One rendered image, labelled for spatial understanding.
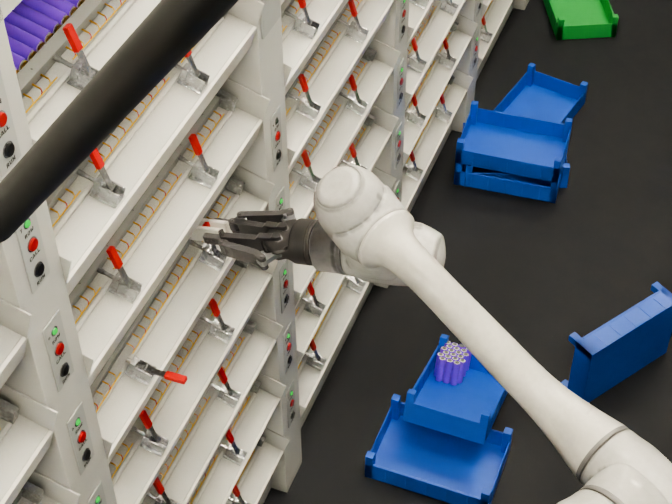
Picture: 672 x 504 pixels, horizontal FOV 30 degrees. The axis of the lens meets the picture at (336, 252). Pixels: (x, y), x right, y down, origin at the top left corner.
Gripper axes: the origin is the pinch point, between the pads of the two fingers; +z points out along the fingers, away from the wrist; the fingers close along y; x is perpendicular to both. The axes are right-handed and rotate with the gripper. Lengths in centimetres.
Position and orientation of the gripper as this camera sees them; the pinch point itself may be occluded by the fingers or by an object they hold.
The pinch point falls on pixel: (208, 230)
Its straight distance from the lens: 211.6
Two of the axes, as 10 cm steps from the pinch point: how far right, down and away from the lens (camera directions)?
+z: -9.1, -1.1, 4.0
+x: -1.9, -7.4, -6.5
